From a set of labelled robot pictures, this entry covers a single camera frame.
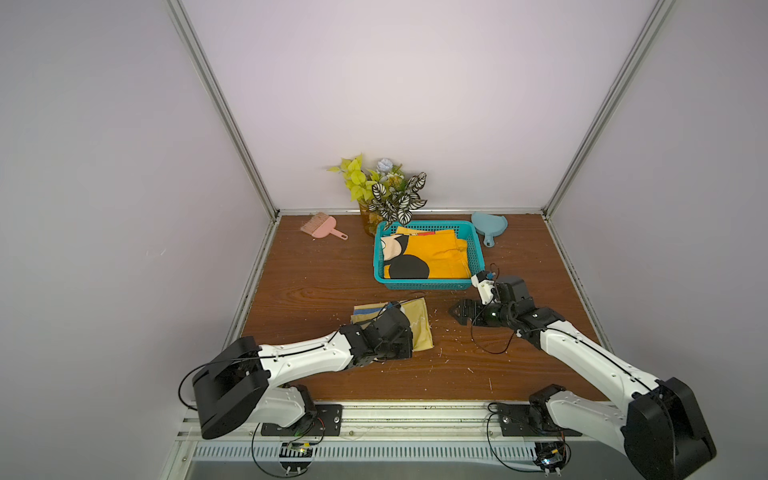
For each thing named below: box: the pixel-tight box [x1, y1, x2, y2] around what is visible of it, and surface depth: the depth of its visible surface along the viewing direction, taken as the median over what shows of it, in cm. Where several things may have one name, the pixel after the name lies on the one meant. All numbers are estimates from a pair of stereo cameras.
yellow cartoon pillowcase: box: [380, 227, 472, 279], surface depth 102 cm
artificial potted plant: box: [328, 154, 428, 237], surface depth 95 cm
